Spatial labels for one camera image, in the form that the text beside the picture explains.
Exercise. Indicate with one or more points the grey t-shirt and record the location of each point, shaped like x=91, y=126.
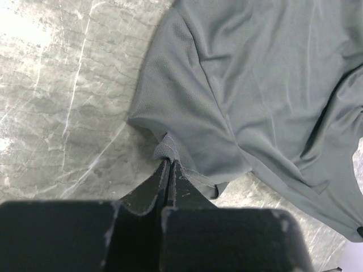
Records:
x=269, y=87

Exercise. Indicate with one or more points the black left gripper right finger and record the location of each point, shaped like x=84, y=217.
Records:
x=198, y=236

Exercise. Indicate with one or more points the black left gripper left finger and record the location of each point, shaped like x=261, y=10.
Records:
x=98, y=235

